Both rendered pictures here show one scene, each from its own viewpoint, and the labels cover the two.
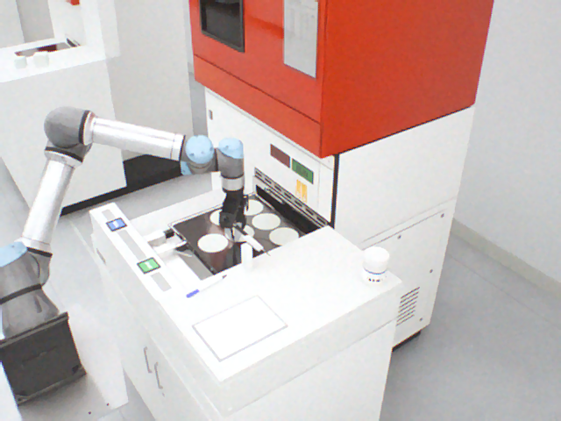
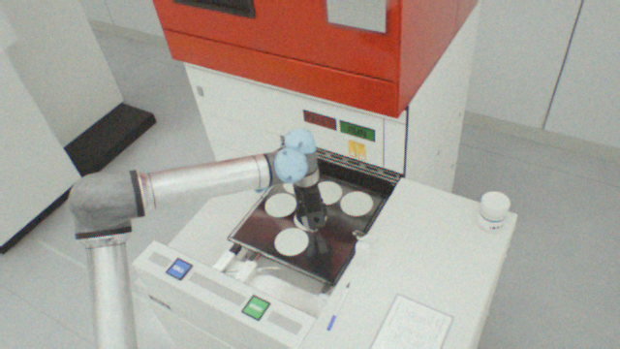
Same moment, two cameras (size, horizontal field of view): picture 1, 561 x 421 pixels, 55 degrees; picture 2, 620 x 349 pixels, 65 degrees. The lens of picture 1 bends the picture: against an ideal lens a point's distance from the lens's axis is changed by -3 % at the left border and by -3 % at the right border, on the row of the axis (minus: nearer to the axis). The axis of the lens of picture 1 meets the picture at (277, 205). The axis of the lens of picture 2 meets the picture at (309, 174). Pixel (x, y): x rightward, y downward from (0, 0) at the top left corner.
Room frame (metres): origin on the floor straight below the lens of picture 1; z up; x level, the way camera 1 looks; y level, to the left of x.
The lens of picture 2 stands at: (0.61, 0.43, 2.06)
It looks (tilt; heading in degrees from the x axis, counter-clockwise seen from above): 45 degrees down; 341
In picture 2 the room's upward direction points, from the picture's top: 8 degrees counter-clockwise
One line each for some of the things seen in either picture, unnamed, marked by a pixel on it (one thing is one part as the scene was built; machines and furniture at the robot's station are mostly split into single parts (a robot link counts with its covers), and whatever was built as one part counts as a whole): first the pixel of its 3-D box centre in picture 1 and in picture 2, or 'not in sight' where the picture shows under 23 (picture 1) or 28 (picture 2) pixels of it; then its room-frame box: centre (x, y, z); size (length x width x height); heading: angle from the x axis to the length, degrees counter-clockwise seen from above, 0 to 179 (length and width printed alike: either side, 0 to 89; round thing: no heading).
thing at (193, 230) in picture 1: (240, 231); (309, 216); (1.55, 0.13, 0.90); 0.34 x 0.34 x 0.01; 35
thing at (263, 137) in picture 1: (262, 160); (290, 127); (1.84, 0.06, 1.02); 0.82 x 0.03 x 0.40; 35
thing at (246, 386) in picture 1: (282, 309); (416, 291); (1.18, -0.02, 0.89); 0.62 x 0.35 x 0.14; 125
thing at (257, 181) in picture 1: (287, 210); (337, 172); (1.69, -0.04, 0.89); 0.44 x 0.02 x 0.10; 35
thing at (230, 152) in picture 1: (230, 158); (300, 152); (1.50, 0.14, 1.22); 0.09 x 0.08 x 0.11; 102
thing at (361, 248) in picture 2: (251, 248); (364, 244); (1.29, 0.07, 1.03); 0.06 x 0.04 x 0.13; 125
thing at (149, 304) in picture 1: (135, 262); (223, 302); (1.40, 0.46, 0.89); 0.55 x 0.09 x 0.14; 35
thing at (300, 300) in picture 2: (174, 270); (269, 291); (1.38, 0.33, 0.87); 0.36 x 0.08 x 0.03; 35
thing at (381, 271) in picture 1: (375, 267); (492, 212); (1.23, -0.28, 1.01); 0.07 x 0.07 x 0.10
